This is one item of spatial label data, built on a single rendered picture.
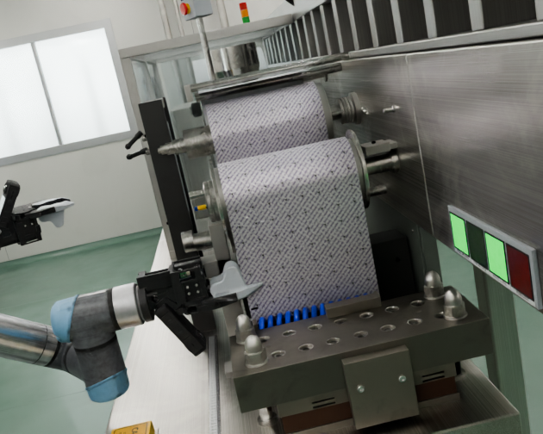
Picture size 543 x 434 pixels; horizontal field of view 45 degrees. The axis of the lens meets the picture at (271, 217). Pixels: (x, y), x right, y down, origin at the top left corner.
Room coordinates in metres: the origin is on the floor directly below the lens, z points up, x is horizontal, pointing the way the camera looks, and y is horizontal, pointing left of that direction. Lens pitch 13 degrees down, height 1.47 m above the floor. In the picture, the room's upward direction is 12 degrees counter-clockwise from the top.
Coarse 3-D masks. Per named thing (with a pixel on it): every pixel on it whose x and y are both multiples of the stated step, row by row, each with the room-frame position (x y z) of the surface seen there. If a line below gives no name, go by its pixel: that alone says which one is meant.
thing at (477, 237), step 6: (468, 228) 0.83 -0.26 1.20; (474, 228) 0.81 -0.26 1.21; (468, 234) 0.83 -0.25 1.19; (474, 234) 0.81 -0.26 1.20; (480, 234) 0.79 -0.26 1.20; (474, 240) 0.82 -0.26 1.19; (480, 240) 0.79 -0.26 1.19; (474, 246) 0.82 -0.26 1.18; (480, 246) 0.80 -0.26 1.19; (474, 252) 0.82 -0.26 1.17; (480, 252) 0.80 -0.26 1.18; (474, 258) 0.82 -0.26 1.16; (480, 258) 0.80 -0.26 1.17
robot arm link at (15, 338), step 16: (0, 320) 1.09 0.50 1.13; (16, 320) 1.11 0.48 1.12; (0, 336) 1.07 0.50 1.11; (16, 336) 1.09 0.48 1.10; (32, 336) 1.11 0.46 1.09; (48, 336) 1.13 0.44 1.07; (0, 352) 1.08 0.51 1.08; (16, 352) 1.09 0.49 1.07; (32, 352) 1.10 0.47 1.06; (48, 352) 1.12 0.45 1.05; (64, 352) 1.13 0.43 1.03; (64, 368) 1.13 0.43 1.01
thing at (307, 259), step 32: (256, 224) 1.09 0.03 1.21; (288, 224) 1.10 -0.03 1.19; (320, 224) 1.10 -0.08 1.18; (352, 224) 1.10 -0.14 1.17; (256, 256) 1.09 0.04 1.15; (288, 256) 1.10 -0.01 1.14; (320, 256) 1.10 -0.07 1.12; (352, 256) 1.10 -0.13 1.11; (288, 288) 1.10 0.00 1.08; (320, 288) 1.10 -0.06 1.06; (352, 288) 1.10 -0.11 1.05; (256, 320) 1.09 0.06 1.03
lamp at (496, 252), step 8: (488, 240) 0.77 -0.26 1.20; (496, 240) 0.74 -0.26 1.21; (488, 248) 0.77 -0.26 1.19; (496, 248) 0.75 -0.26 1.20; (488, 256) 0.78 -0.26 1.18; (496, 256) 0.75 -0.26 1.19; (496, 264) 0.75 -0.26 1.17; (504, 264) 0.73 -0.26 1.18; (496, 272) 0.76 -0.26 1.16; (504, 272) 0.73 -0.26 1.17
